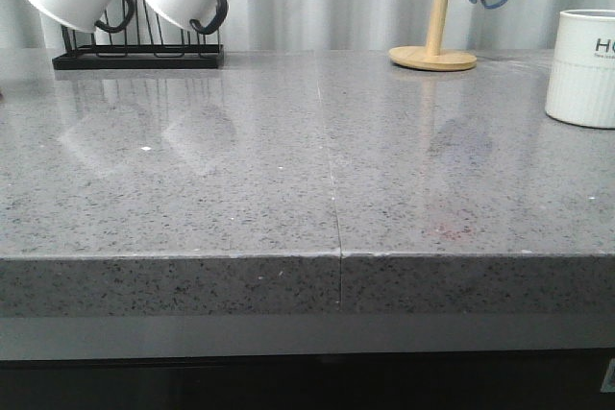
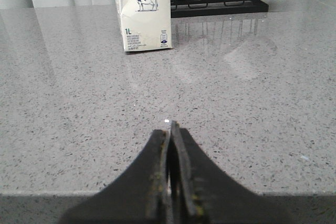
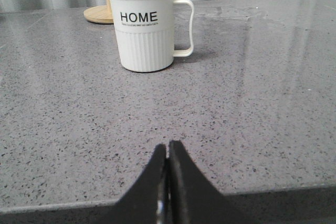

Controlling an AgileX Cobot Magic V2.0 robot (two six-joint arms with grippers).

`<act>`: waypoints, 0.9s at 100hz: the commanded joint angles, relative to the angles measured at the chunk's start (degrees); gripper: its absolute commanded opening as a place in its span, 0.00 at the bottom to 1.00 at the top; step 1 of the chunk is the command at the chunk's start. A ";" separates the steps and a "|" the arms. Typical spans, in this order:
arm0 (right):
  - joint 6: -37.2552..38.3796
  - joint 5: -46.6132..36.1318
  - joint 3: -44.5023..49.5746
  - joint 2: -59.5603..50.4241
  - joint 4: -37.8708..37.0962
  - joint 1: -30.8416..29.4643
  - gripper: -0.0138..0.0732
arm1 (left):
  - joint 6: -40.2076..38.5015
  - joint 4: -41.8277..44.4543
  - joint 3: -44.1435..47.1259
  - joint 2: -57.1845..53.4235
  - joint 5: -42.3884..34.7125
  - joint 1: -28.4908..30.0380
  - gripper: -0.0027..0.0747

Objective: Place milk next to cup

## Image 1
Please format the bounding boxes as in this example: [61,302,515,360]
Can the white HOME cup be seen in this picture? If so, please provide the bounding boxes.
[545,9,614,129]

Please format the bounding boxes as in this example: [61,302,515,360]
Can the wooden mug tree stand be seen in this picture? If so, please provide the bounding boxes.
[388,0,477,72]

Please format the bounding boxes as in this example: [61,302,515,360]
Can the black cabinet drawer front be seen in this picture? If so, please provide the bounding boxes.
[1,349,614,409]

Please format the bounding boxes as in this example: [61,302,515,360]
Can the black wire mug rack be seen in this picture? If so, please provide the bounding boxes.
[52,0,224,70]

